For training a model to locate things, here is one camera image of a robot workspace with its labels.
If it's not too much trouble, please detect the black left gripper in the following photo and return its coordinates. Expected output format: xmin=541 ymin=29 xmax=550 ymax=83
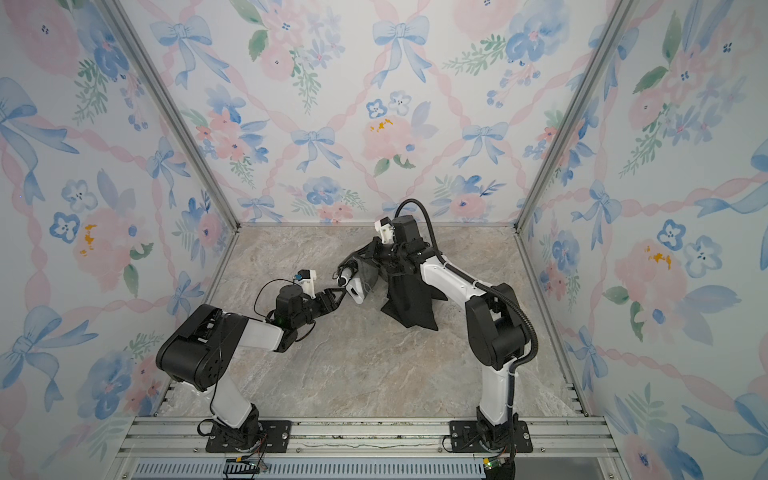
xmin=293 ymin=288 xmax=346 ymax=331

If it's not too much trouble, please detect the plain black drawstring pouch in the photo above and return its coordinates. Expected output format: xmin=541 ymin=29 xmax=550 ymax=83
xmin=387 ymin=240 xmax=442 ymax=277

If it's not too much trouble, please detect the grey fabric drawstring pouch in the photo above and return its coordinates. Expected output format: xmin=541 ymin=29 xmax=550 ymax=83
xmin=336 ymin=253 xmax=388 ymax=299

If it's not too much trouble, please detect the black pouch with gold logo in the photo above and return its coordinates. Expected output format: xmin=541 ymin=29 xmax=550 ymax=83
xmin=381 ymin=275 xmax=448 ymax=331

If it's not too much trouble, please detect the white hair dryer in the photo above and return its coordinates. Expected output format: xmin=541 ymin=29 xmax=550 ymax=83
xmin=337 ymin=267 xmax=367 ymax=305

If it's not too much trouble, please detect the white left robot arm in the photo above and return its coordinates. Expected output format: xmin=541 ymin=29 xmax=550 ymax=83
xmin=155 ymin=284 xmax=346 ymax=433

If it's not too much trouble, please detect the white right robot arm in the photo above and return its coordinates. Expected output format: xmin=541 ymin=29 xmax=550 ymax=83
xmin=368 ymin=215 xmax=537 ymax=432

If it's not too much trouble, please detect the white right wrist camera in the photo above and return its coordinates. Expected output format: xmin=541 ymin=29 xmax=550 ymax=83
xmin=374 ymin=217 xmax=395 ymax=244

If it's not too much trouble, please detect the black corrugated cable conduit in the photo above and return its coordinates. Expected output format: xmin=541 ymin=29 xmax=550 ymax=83
xmin=393 ymin=198 xmax=539 ymax=421

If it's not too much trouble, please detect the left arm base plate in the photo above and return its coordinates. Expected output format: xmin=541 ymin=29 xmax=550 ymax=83
xmin=198 ymin=419 xmax=293 ymax=454

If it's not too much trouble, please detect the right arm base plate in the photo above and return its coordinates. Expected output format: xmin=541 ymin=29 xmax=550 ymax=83
xmin=447 ymin=419 xmax=534 ymax=455

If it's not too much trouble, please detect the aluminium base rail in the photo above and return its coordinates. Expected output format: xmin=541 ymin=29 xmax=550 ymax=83
xmin=106 ymin=417 xmax=629 ymax=479

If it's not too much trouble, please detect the aluminium corner post right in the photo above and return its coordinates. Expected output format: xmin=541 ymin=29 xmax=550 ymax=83
xmin=514 ymin=0 xmax=635 ymax=234

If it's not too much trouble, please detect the aluminium corner post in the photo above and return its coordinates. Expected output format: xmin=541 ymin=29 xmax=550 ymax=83
xmin=514 ymin=0 xmax=635 ymax=234
xmin=95 ymin=0 xmax=240 ymax=231

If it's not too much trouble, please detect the aluminium corner post left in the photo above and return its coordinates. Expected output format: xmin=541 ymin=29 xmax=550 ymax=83
xmin=95 ymin=0 xmax=240 ymax=231

